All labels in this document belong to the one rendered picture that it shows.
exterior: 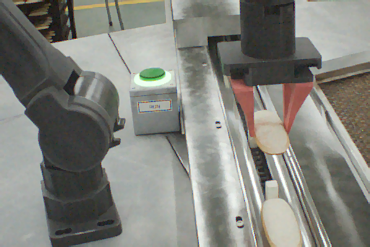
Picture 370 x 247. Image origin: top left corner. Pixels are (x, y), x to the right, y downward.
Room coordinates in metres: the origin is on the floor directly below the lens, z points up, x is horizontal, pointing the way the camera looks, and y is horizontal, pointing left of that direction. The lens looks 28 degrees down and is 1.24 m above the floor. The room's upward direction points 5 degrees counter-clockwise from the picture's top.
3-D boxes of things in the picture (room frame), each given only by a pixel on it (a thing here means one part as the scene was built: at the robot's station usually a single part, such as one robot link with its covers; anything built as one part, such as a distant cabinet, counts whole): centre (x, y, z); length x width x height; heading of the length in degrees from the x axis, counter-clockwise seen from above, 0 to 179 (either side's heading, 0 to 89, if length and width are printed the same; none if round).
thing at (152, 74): (0.80, 0.04, 0.90); 0.04 x 0.04 x 0.02
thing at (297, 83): (0.56, -0.10, 0.97); 0.07 x 0.07 x 0.09; 1
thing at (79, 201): (0.58, 0.14, 0.86); 0.12 x 0.09 x 0.08; 14
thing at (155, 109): (0.80, 0.04, 0.84); 0.08 x 0.08 x 0.11; 1
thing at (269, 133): (0.56, -0.09, 0.93); 0.10 x 0.04 x 0.01; 1
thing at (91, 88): (0.58, 0.12, 0.94); 0.09 x 0.05 x 0.10; 87
